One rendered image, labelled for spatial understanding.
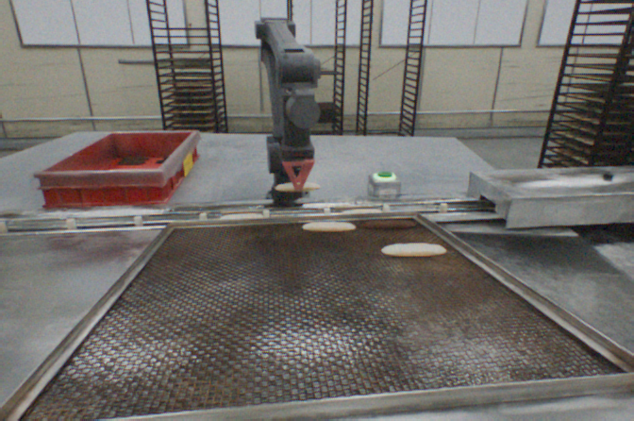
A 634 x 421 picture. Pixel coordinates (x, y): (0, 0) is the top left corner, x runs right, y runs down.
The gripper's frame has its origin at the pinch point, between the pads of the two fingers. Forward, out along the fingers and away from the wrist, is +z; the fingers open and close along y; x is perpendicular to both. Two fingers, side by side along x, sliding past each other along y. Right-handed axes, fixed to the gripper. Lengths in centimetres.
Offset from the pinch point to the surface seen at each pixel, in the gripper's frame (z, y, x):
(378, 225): 3.1, 15.9, 14.0
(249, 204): 7.2, -6.9, -11.3
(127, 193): 7.4, -18.2, -43.3
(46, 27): -51, -439, -265
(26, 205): 11, -22, -71
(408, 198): 7.4, -6.4, 28.4
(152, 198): 9.0, -18.0, -37.3
